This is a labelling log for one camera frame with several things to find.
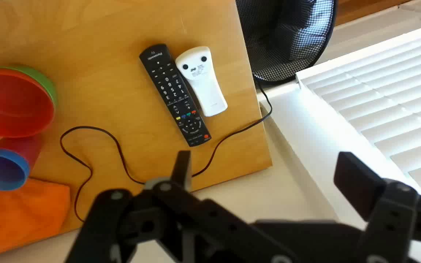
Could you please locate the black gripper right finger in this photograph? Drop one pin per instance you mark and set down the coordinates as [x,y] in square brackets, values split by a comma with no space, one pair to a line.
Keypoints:
[395,219]

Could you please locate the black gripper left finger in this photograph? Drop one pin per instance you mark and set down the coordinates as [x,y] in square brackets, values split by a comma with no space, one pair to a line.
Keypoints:
[137,213]

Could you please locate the red plastic cup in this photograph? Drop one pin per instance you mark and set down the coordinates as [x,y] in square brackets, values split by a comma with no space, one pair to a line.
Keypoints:
[25,146]

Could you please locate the blue plastic cup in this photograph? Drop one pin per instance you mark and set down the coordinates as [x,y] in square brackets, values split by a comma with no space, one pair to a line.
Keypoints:
[0,169]

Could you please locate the orange cloth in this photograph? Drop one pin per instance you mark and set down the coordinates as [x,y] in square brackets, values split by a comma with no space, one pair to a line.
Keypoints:
[20,219]

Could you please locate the black remote control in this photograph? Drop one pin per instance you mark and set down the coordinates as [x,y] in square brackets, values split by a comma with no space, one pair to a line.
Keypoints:
[174,92]

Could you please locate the white window blinds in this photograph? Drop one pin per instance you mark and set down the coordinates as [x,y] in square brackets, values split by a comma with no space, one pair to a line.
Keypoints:
[390,87]

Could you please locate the white remote control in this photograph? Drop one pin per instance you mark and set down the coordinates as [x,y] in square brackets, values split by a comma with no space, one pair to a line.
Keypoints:
[203,82]

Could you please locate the green plastic bowl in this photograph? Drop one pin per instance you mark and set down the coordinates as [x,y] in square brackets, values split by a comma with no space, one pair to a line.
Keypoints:
[45,80]

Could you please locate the red plastic bowl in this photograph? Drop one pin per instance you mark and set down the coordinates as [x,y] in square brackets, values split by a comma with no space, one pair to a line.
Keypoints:
[10,103]

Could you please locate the light wooden dresser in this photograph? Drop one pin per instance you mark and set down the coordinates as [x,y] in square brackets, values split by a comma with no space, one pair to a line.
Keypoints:
[98,48]

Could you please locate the black mesh round object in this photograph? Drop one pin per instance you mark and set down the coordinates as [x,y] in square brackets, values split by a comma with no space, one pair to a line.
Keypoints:
[288,38]

